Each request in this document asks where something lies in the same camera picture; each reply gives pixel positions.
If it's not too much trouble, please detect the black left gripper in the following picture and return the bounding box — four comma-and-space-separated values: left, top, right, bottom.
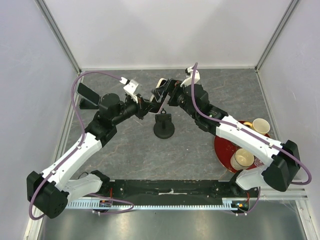
112, 93, 156, 126

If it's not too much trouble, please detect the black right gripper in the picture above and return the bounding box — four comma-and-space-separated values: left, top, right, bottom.
152, 78, 198, 120

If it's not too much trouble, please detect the black phone pink case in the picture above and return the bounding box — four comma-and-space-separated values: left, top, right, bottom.
149, 78, 168, 114

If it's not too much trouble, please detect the black round base mount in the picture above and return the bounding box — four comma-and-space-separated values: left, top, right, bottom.
153, 108, 175, 139

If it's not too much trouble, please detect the black phone clear case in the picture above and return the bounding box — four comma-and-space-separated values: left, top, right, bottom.
77, 82, 101, 106

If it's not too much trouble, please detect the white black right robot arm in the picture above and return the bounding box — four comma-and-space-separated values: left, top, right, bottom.
152, 79, 300, 197

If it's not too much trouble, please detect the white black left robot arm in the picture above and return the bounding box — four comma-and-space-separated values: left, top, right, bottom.
26, 93, 165, 220

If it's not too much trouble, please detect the red round tray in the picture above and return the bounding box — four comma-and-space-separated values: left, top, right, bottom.
213, 120, 270, 173

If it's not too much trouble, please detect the beige paper cup upper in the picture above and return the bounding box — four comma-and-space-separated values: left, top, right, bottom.
252, 118, 271, 135

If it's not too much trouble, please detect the beige paper cup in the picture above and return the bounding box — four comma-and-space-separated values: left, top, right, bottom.
252, 118, 271, 135
230, 148, 255, 171

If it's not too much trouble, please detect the beige paper cup lower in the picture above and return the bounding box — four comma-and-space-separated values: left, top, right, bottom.
230, 148, 255, 171

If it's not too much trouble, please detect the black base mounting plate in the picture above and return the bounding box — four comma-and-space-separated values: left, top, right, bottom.
97, 179, 259, 202

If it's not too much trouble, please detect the clear plastic cup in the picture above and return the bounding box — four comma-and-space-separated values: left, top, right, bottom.
254, 157, 264, 168

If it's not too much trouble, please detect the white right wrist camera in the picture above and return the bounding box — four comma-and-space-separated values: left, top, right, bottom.
180, 66, 201, 87

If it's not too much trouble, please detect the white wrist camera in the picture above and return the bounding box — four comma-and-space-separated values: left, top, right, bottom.
180, 66, 201, 87
120, 77, 140, 103

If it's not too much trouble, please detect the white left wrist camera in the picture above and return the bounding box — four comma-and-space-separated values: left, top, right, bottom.
120, 77, 140, 103

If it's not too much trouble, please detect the grey slotted cable duct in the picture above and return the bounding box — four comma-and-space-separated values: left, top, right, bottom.
66, 195, 249, 210

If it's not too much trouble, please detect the left aluminium frame post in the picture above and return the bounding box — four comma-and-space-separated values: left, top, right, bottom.
35, 0, 82, 74

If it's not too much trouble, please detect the aluminium frame post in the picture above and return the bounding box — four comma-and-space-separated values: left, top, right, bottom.
35, 0, 82, 74
254, 0, 300, 73

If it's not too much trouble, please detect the right aluminium frame post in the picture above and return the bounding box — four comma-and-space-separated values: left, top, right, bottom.
254, 0, 300, 73

